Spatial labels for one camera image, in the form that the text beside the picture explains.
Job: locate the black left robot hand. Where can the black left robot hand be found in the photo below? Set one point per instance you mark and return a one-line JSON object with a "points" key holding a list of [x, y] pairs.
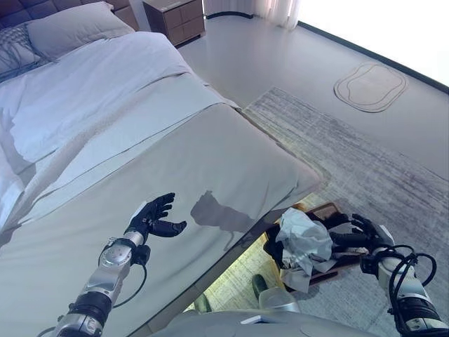
{"points": [[154, 221]]}

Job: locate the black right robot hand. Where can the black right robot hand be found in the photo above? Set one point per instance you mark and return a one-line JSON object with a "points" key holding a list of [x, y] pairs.
{"points": [[368, 238]]}

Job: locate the white garment with blue label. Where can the white garment with blue label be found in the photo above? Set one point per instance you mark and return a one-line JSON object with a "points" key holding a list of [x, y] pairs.
{"points": [[305, 235]]}

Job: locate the beige garment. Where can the beige garment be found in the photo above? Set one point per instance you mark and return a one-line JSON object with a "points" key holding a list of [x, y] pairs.
{"points": [[296, 281]]}

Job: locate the black garment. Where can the black garment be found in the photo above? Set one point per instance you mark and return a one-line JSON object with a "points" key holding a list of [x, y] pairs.
{"points": [[271, 245]]}

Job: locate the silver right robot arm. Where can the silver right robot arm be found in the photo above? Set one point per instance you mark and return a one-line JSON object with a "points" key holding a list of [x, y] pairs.
{"points": [[410, 291]]}

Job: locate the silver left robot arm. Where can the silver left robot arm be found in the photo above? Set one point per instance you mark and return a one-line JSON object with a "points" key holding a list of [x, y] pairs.
{"points": [[112, 270]]}

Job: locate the woven wicker basket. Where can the woven wicker basket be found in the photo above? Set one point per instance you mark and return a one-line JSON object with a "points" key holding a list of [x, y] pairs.
{"points": [[322, 210]]}

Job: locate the bed with grey sheet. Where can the bed with grey sheet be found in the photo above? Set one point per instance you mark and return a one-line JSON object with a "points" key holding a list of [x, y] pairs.
{"points": [[175, 158]]}

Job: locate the grey streaked area rug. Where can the grey streaked area rug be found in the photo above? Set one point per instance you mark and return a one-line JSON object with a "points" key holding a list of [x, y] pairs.
{"points": [[350, 158]]}

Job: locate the silver right robot leg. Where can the silver right robot leg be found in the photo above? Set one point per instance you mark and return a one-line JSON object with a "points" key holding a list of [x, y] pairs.
{"points": [[277, 300]]}

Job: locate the grey robot torso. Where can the grey robot torso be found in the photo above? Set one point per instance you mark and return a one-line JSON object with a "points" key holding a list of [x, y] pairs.
{"points": [[245, 326]]}

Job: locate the white duvet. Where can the white duvet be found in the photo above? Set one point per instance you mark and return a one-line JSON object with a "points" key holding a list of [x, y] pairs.
{"points": [[87, 91]]}

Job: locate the small beige floor mat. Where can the small beige floor mat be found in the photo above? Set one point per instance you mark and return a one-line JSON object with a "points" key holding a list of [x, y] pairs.
{"points": [[372, 87]]}

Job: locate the brown wooden nightstand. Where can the brown wooden nightstand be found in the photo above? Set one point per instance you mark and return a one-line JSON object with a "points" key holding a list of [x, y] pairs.
{"points": [[175, 19]]}

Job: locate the plain grey pillow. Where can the plain grey pillow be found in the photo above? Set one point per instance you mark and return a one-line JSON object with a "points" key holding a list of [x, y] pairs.
{"points": [[77, 28]]}

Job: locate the patterned grey cushion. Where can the patterned grey cushion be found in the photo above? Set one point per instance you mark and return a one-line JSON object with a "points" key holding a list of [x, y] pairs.
{"points": [[17, 49]]}

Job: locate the white curtain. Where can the white curtain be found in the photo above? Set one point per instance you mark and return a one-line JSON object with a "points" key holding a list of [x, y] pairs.
{"points": [[270, 10]]}

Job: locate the dark padded headboard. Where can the dark padded headboard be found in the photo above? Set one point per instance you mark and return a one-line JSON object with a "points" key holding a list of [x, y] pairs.
{"points": [[28, 8]]}

